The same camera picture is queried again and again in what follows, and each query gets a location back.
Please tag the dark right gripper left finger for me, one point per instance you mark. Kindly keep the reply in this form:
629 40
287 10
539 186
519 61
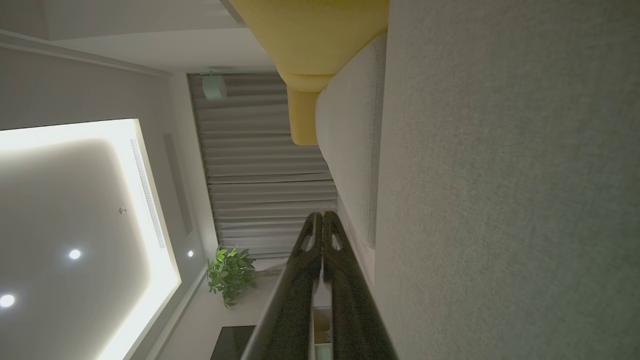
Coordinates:
295 310

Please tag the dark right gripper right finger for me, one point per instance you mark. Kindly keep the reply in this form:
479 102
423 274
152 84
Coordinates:
350 310

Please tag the black flat screen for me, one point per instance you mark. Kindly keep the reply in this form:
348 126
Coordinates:
232 342

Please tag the green potted plant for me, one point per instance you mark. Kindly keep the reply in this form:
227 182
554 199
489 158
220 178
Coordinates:
230 275

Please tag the grey pleated curtain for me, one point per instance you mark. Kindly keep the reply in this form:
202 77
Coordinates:
260 165

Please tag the small grey sofa cushion block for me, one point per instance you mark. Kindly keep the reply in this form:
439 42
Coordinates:
345 150

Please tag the large grey sofa seat cushion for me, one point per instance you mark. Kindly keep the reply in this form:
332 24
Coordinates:
500 200

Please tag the round pale green lamp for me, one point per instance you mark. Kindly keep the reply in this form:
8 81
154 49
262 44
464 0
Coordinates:
214 87

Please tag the yellow sofa cushion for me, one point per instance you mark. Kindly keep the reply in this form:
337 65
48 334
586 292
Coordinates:
310 35

